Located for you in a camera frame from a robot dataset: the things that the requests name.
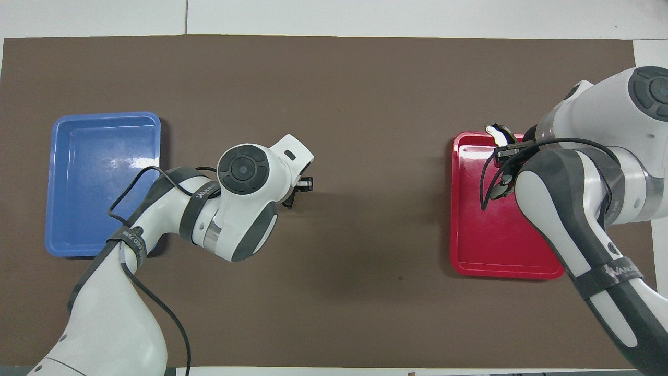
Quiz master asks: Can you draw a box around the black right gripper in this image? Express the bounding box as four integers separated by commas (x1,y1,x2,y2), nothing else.
494,139,539,184

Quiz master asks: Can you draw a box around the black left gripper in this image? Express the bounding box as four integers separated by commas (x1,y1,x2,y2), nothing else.
282,177,314,209

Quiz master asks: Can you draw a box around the brown table mat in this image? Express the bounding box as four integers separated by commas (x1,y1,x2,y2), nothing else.
0,36,653,369

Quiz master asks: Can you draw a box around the red plastic tray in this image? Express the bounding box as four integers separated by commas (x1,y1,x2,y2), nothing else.
450,131,567,280

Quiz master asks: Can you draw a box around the blue plastic tray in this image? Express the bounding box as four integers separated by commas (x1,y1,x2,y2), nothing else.
45,111,162,258

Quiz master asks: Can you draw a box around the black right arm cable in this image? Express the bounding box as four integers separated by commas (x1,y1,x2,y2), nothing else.
479,137,623,225

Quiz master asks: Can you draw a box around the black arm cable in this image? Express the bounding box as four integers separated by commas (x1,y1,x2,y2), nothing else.
479,137,623,225
107,166,220,376

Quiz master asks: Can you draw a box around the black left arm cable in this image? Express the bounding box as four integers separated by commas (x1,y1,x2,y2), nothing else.
107,166,220,376

